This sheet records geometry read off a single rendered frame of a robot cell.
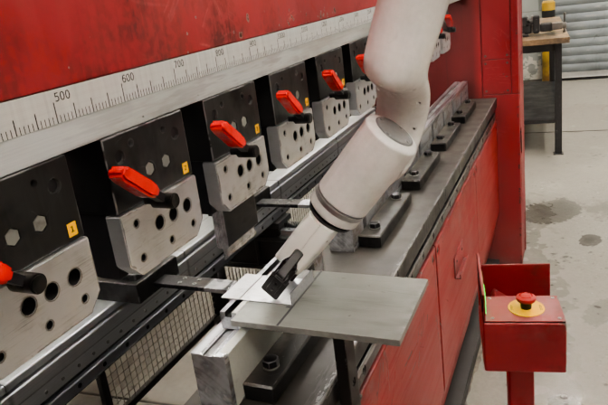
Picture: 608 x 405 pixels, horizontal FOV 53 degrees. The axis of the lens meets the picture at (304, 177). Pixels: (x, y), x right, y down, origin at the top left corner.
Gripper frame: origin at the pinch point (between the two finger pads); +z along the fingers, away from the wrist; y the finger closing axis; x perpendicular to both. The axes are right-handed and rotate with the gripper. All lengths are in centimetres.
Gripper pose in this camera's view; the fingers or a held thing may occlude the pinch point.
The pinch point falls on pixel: (282, 277)
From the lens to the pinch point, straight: 100.7
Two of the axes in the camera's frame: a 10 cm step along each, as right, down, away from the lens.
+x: 7.7, 6.2, -1.2
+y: -3.9, 3.2, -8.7
